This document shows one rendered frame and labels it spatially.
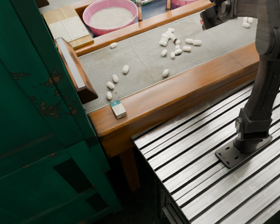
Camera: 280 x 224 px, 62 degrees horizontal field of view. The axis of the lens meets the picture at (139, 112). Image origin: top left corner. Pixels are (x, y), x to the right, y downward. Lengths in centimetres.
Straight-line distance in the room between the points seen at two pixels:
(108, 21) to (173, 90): 56
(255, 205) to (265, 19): 51
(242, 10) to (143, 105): 40
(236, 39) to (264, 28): 52
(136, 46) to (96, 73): 22
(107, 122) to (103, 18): 64
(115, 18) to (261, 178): 93
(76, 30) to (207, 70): 60
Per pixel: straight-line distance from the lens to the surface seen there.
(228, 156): 82
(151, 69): 94
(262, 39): 61
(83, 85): 75
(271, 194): 83
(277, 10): 60
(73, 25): 117
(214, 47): 105
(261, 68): 65
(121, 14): 126
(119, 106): 77
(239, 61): 97
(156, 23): 113
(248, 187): 81
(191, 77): 88
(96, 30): 115
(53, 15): 128
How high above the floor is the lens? 140
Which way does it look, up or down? 55 degrees down
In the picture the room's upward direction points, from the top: 7 degrees counter-clockwise
